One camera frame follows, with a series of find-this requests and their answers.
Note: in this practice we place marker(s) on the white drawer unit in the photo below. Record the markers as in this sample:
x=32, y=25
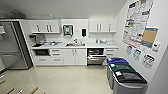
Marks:
x=56, y=57
x=111, y=51

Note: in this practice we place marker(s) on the stainless steel sink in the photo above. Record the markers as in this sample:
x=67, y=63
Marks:
x=75, y=44

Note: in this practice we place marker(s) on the white two-door base cabinet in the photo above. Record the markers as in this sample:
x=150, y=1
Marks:
x=75, y=56

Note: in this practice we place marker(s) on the blue recycling bin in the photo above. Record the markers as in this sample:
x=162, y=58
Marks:
x=116, y=61

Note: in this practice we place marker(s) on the black and white sign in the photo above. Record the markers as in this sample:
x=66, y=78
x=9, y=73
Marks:
x=147, y=61

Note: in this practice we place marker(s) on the black built-in microwave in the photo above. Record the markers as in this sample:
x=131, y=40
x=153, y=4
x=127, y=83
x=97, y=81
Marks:
x=42, y=52

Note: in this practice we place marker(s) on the stainless steel refrigerator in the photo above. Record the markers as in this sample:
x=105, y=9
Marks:
x=11, y=45

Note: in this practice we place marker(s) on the stainless steel dishwasher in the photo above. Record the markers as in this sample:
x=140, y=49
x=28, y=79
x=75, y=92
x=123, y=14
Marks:
x=96, y=57

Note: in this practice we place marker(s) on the wall notice board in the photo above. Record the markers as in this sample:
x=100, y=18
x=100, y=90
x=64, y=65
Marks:
x=136, y=25

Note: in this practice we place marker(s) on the chrome faucet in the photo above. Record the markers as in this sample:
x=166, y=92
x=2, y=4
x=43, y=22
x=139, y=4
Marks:
x=76, y=41

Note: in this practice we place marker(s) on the green recycling sign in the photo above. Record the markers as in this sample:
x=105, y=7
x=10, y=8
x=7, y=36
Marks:
x=137, y=55

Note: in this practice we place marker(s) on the stack of white plates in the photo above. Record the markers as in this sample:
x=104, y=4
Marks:
x=104, y=41

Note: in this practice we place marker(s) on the dark coffee machine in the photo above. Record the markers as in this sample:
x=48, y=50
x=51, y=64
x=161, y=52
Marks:
x=35, y=40

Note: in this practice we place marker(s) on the blue spray bottle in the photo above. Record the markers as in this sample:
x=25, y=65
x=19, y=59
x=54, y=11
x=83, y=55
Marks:
x=51, y=17

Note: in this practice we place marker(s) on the brown notice board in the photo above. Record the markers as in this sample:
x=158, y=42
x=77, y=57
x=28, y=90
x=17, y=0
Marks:
x=149, y=37

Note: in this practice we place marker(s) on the white thermostat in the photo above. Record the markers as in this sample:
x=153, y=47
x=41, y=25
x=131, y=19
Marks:
x=156, y=46

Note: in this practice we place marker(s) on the steel paper towel dispenser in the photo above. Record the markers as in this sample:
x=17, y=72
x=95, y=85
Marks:
x=68, y=30

